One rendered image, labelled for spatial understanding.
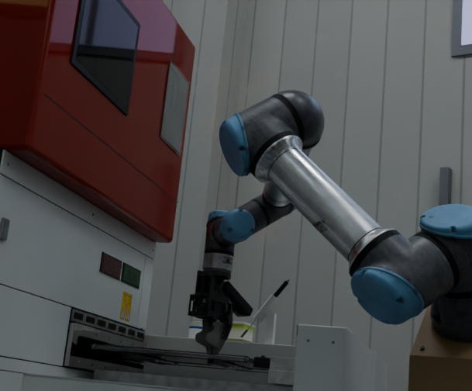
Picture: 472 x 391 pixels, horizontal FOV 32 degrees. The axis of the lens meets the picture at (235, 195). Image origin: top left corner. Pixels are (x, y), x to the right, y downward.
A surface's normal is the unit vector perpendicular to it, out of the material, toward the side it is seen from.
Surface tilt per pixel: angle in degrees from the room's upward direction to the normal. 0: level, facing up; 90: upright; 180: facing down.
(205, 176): 90
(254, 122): 69
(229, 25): 90
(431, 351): 46
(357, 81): 90
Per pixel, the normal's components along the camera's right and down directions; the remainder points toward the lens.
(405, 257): 0.02, -0.64
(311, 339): -0.26, -0.27
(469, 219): -0.17, -0.92
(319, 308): -0.51, -0.27
